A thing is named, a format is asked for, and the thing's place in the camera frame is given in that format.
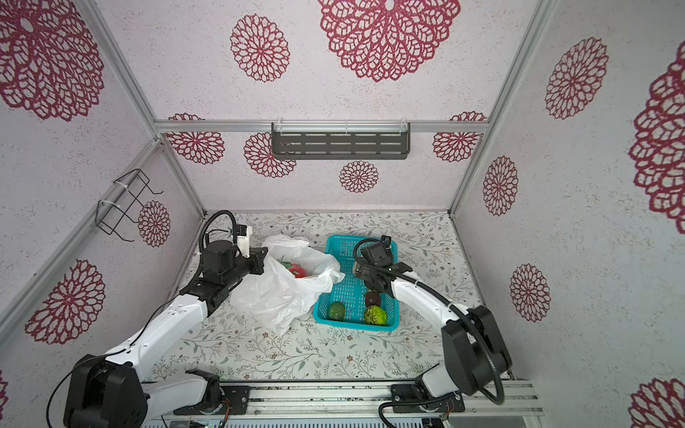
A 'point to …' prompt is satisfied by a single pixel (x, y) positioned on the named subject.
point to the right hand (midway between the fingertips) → (372, 264)
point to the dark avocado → (373, 298)
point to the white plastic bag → (281, 289)
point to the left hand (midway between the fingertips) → (266, 253)
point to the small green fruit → (336, 311)
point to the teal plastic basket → (350, 291)
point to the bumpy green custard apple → (375, 316)
